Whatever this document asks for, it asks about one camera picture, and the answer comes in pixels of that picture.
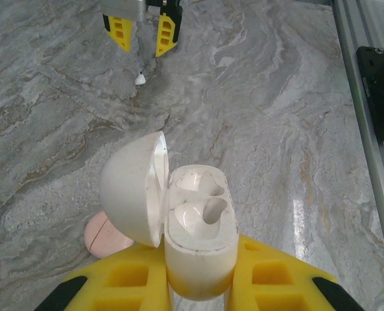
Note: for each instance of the pink earbud charging case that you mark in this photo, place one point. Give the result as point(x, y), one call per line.
point(104, 236)

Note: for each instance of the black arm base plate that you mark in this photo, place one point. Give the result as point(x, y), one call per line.
point(380, 97)

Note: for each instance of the white earbud charging case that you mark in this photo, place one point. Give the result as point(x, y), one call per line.
point(198, 259)

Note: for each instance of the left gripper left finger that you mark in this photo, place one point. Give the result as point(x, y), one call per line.
point(124, 285)

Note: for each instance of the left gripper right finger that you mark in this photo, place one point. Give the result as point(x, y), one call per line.
point(276, 285)

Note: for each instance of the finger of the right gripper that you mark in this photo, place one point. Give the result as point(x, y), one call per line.
point(166, 35)
point(120, 32)

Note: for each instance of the wide aluminium mounting rail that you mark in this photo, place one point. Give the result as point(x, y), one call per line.
point(357, 162)

